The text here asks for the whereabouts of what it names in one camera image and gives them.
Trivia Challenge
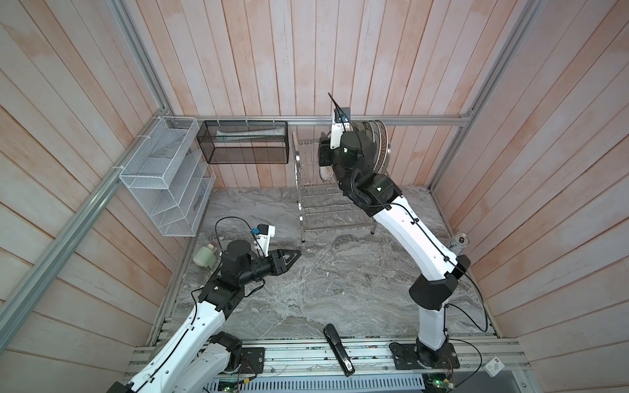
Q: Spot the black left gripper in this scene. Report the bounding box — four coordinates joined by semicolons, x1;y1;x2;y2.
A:
238;249;301;285

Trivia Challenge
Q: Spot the white plate green clover design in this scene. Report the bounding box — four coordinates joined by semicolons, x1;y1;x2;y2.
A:
370;121;381;173

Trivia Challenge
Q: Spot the white plate orange sunburst design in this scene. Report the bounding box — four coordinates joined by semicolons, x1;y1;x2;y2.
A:
376;121;390;174

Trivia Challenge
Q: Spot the small orange sunburst plate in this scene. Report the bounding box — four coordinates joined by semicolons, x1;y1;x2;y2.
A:
319;165;334;182

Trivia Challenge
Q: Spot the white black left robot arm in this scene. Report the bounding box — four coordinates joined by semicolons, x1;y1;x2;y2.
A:
108;240;301;392

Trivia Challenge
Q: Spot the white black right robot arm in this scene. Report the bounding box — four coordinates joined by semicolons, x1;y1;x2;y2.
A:
319;121;471;368

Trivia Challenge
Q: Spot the stainless steel dish rack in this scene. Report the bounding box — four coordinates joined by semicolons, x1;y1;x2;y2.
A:
292;133;378;242

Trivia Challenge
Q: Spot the pale green ceramic bottle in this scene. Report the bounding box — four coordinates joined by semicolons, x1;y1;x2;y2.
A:
193;243;217;269

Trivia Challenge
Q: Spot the black mesh basket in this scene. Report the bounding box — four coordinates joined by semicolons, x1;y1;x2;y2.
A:
197;121;290;165

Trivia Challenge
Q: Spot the black stapler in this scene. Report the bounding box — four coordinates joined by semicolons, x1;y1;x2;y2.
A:
323;324;355;378

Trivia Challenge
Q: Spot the silver drink can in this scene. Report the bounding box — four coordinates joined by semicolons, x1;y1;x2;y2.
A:
453;233;469;247

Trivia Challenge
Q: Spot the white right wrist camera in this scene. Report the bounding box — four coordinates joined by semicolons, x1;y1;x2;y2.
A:
329;107;352;150

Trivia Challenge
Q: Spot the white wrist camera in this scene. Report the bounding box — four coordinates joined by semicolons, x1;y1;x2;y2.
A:
252;224;275;257
329;107;352;150

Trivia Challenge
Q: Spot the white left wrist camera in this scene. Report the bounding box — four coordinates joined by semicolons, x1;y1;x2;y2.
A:
252;224;275;257

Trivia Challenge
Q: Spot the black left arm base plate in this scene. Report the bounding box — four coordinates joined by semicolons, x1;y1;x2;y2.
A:
209;332;265;375

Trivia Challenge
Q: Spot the white wire mesh shelf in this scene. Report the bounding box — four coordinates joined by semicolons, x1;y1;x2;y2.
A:
119;116;216;237

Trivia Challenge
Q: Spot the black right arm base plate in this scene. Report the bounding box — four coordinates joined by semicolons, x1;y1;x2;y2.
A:
389;340;460;370

